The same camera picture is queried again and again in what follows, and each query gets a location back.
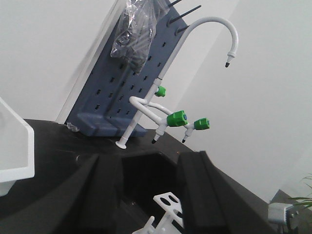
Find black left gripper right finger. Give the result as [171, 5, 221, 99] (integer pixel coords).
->
[177, 151, 274, 234]

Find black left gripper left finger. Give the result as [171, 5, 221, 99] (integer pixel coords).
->
[0, 155, 123, 234]

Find white test tube rack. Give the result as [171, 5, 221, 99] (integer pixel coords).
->
[133, 192, 184, 234]

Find blue-grey pegboard drying rack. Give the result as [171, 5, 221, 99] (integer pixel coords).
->
[66, 7, 187, 137]

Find black lab sink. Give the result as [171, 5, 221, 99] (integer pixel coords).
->
[117, 153, 179, 234]

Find white lab faucet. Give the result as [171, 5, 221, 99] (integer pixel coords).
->
[115, 15, 238, 149]

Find green plant leaves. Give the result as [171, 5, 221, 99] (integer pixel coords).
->
[289, 173, 312, 210]

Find right white storage bin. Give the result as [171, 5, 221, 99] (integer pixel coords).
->
[0, 99, 35, 196]

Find clear plastic bag of pegs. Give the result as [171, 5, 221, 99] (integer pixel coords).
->
[110, 0, 170, 74]

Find grey camera on right arm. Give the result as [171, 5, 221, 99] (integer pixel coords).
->
[268, 203, 299, 234]

